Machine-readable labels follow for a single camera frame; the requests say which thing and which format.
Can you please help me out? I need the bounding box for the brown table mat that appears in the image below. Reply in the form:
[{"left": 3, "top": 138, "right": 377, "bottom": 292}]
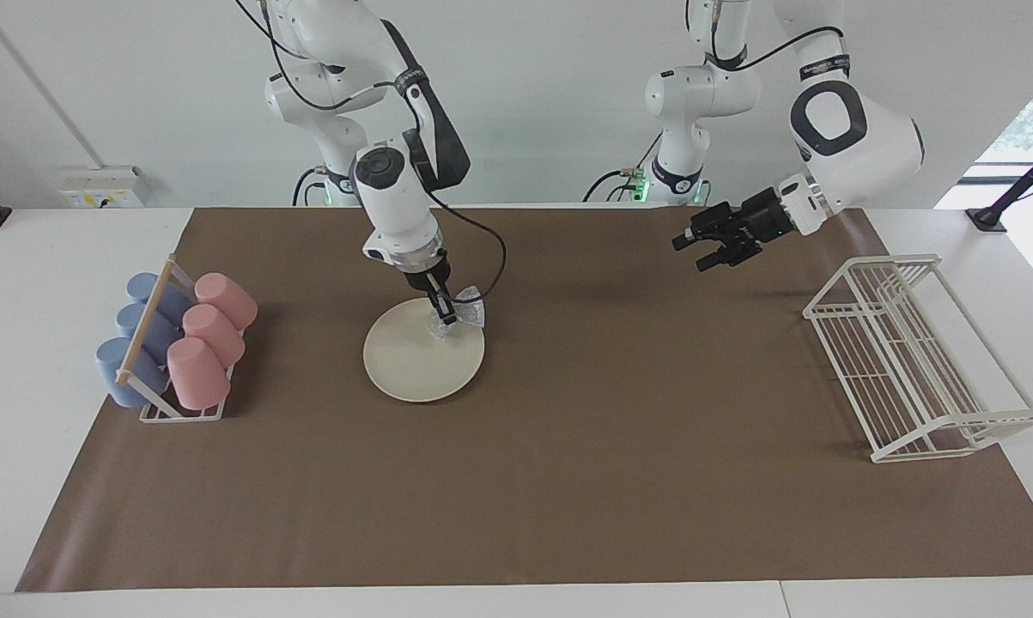
[{"left": 15, "top": 206, "right": 1033, "bottom": 593}]

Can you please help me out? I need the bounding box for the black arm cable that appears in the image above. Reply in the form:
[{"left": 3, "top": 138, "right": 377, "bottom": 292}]
[
  {"left": 703, "top": 26, "right": 848, "bottom": 74},
  {"left": 234, "top": 0, "right": 508, "bottom": 303}
]

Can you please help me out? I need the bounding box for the white wall outlet box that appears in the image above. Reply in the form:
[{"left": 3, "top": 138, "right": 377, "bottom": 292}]
[{"left": 59, "top": 166, "right": 145, "bottom": 209}]

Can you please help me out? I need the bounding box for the pink plastic cup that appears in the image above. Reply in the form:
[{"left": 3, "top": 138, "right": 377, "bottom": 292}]
[
  {"left": 167, "top": 336, "right": 232, "bottom": 411},
  {"left": 182, "top": 304, "right": 246, "bottom": 368},
  {"left": 194, "top": 272, "right": 258, "bottom": 331}
]

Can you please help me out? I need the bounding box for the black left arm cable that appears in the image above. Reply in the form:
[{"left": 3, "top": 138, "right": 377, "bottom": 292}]
[{"left": 703, "top": 26, "right": 848, "bottom": 74}]

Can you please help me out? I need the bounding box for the blue plastic cup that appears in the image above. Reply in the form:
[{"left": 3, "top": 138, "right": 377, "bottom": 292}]
[
  {"left": 116, "top": 302, "right": 180, "bottom": 361},
  {"left": 126, "top": 273, "right": 192, "bottom": 325},
  {"left": 95, "top": 337, "right": 169, "bottom": 408}
]

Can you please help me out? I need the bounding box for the white wire dish rack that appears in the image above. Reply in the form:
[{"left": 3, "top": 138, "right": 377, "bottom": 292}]
[{"left": 803, "top": 253, "right": 1033, "bottom": 464}]

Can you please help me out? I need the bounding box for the round cream plate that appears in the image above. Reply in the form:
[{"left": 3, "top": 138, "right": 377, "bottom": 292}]
[{"left": 363, "top": 298, "right": 486, "bottom": 403}]

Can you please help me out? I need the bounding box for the cup rack with wooden handle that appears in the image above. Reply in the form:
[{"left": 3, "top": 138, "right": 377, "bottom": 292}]
[{"left": 116, "top": 255, "right": 242, "bottom": 423}]

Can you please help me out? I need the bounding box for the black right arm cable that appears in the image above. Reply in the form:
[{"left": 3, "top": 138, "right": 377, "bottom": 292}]
[{"left": 234, "top": 0, "right": 508, "bottom": 303}]

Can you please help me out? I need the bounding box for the black base cable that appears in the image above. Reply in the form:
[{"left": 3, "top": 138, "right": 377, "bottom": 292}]
[
  {"left": 583, "top": 129, "right": 663, "bottom": 203},
  {"left": 293, "top": 167, "right": 328, "bottom": 207}
]

